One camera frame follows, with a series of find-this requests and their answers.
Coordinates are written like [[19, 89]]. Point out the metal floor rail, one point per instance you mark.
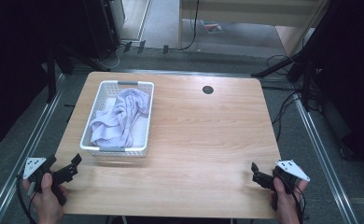
[[21, 155], [323, 161]]

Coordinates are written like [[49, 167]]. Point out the black cabinet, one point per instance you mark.
[[104, 28]]

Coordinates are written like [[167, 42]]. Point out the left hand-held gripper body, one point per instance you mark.
[[34, 166]]

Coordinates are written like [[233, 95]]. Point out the person's left hand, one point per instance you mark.
[[48, 202]]

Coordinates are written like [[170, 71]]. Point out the white plastic basket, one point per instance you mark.
[[107, 93]]

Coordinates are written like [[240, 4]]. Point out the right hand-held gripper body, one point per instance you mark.
[[292, 169]]

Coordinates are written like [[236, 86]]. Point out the light wooden furniture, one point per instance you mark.
[[289, 34]]

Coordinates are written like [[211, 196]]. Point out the person's right hand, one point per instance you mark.
[[286, 205]]

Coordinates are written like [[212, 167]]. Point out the magazine with red cover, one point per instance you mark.
[[212, 26]]

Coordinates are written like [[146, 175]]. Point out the lavender cloth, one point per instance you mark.
[[121, 121]]

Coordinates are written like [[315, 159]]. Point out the black metal stand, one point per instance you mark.
[[51, 74], [282, 63]]

